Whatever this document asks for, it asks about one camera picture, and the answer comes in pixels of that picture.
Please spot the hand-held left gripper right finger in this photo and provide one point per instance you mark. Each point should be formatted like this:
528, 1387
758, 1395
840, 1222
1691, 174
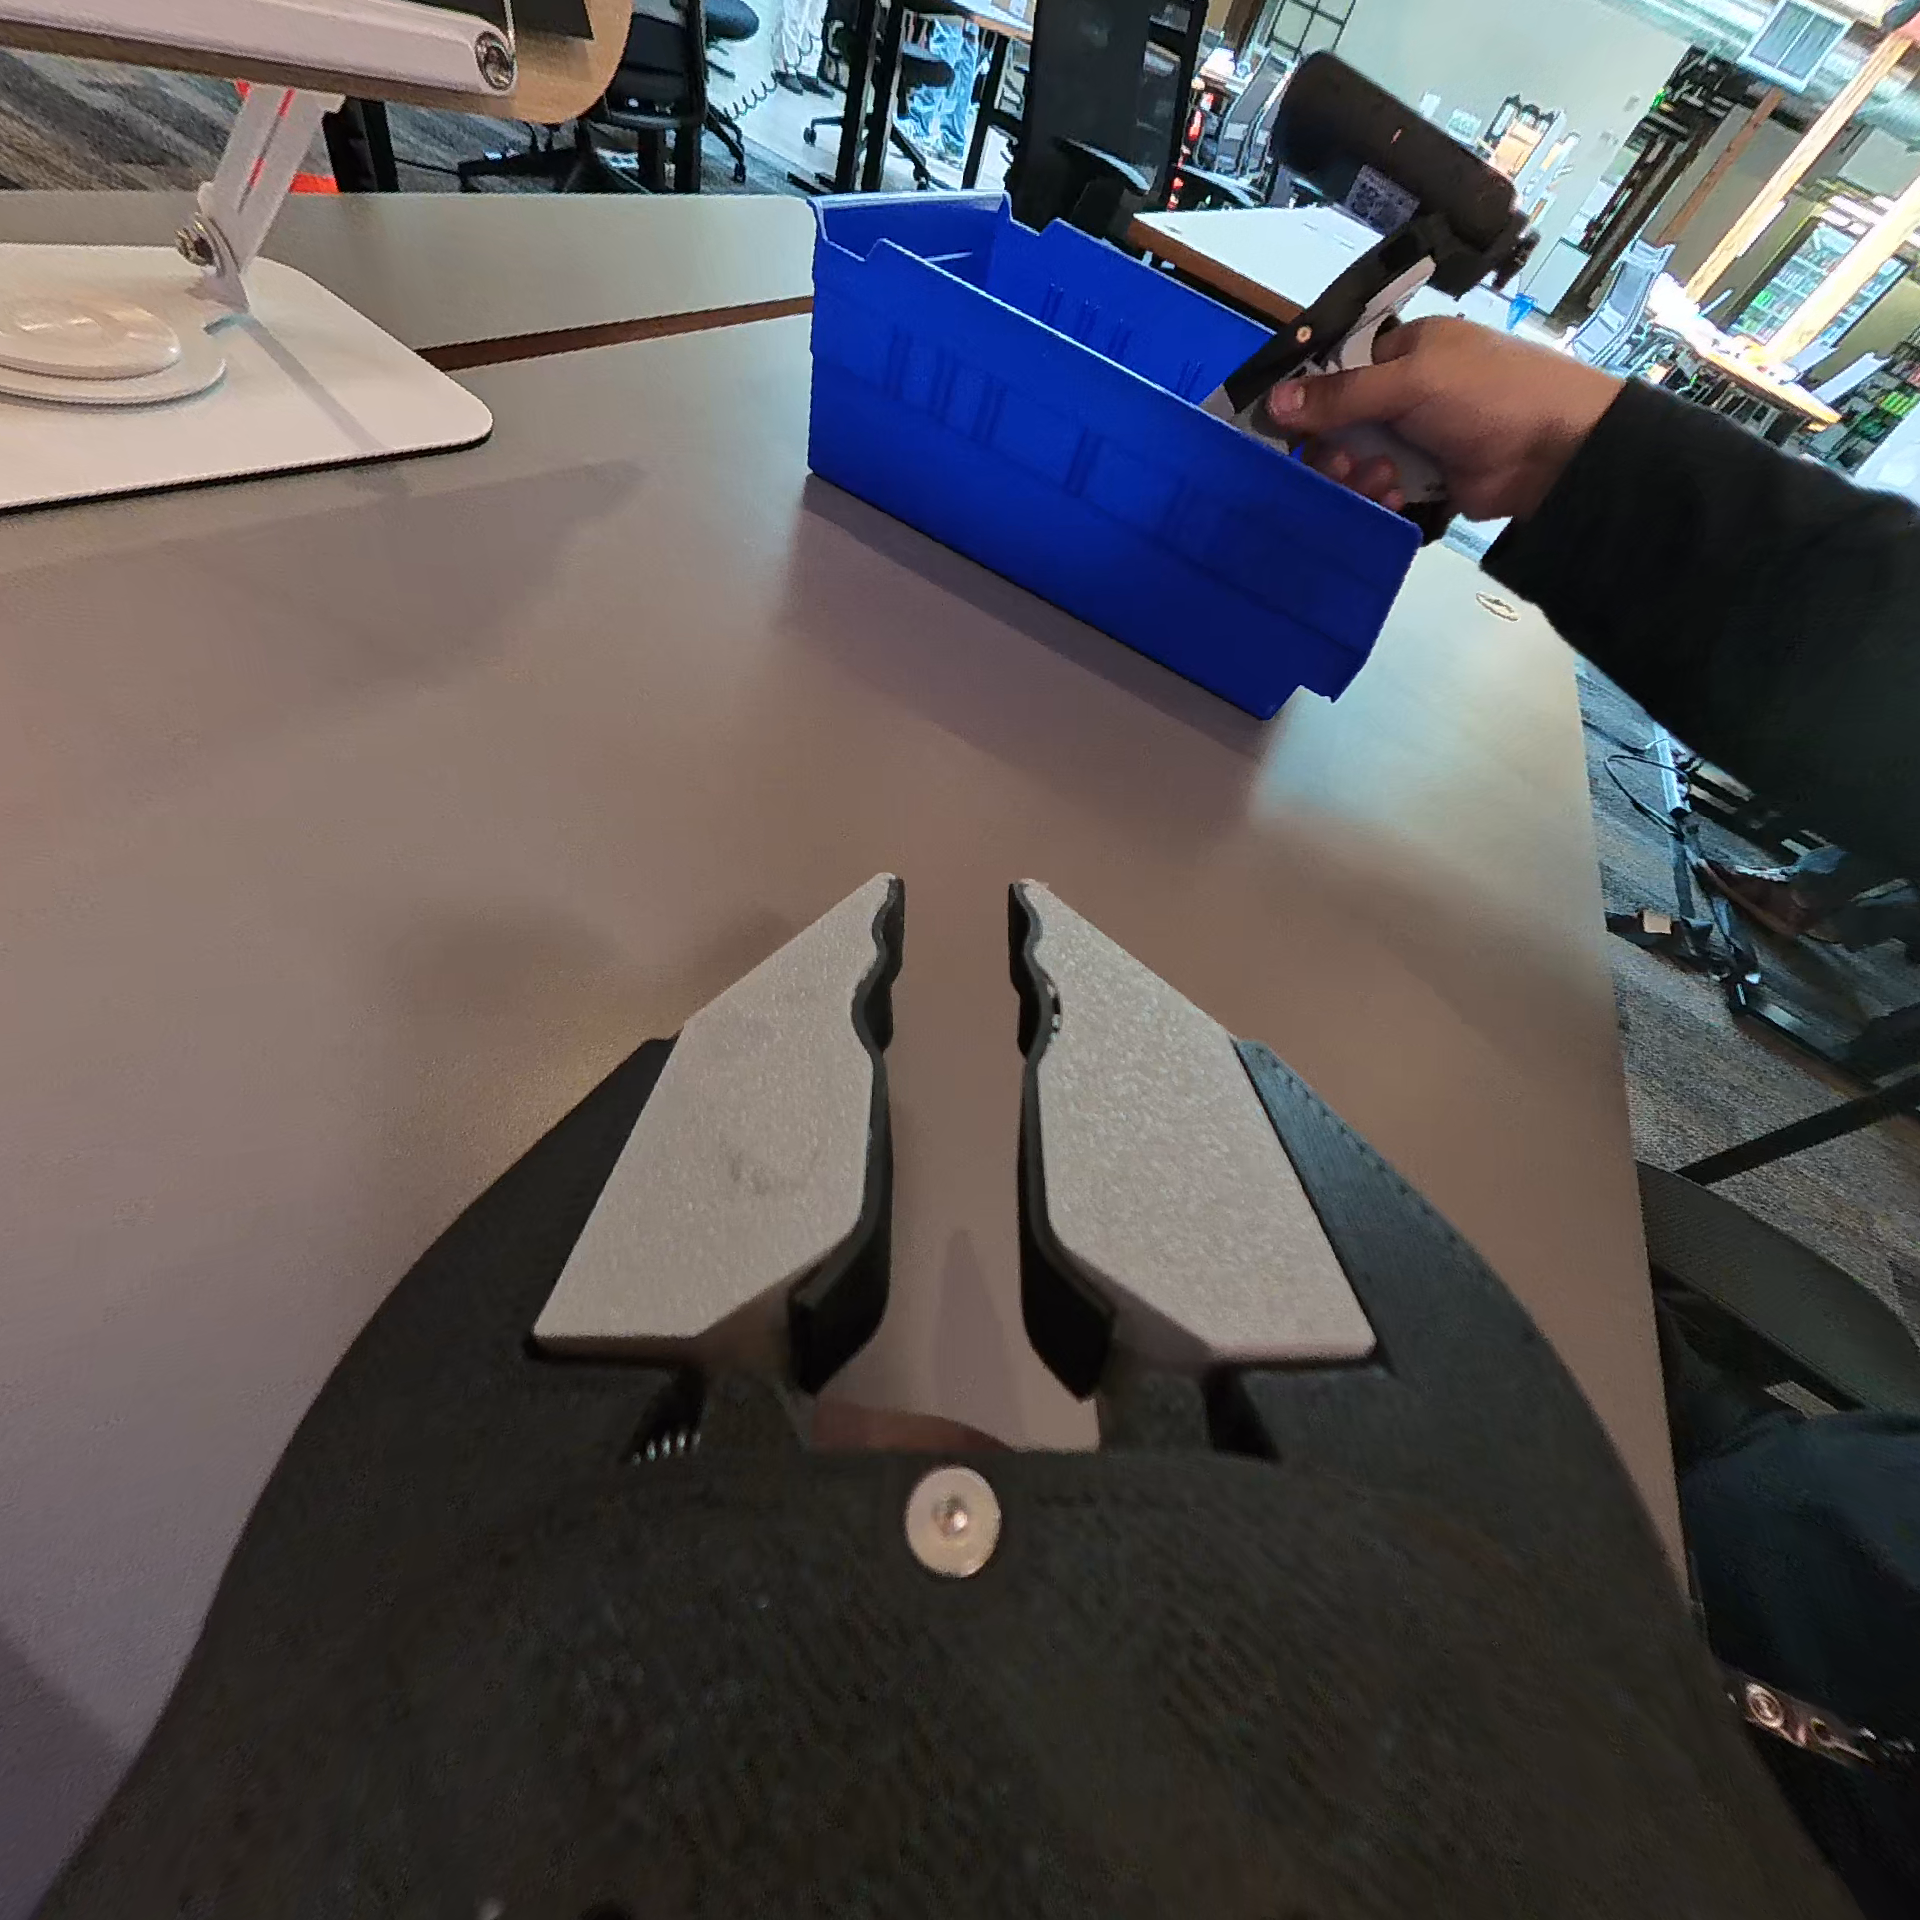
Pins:
1184, 1184

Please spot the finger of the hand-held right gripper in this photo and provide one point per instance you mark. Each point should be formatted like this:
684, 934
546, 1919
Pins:
1234, 411

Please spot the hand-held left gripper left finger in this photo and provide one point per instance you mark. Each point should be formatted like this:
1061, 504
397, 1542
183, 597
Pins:
722, 1184

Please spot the blue plastic bin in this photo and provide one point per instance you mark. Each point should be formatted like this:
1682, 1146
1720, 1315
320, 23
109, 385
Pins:
1050, 494

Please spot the person's right forearm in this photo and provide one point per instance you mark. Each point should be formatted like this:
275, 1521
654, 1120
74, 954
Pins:
1725, 600

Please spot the white background desk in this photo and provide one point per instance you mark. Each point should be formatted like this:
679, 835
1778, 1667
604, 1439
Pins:
1245, 255

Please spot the grey desk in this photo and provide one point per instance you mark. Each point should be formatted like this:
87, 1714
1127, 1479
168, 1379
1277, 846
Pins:
524, 720

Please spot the person's right hand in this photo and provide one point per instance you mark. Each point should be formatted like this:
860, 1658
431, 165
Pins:
1471, 405

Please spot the black high-back chair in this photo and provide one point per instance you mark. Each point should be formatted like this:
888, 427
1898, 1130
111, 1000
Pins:
1102, 106

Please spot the black chair armrest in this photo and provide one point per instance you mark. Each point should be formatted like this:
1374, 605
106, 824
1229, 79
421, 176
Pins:
1786, 1277

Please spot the black office chair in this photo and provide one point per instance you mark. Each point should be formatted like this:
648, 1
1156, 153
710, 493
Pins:
661, 59

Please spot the white document stand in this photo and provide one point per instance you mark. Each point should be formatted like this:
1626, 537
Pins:
347, 422

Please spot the wooden post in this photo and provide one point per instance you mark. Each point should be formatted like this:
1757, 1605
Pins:
1786, 165

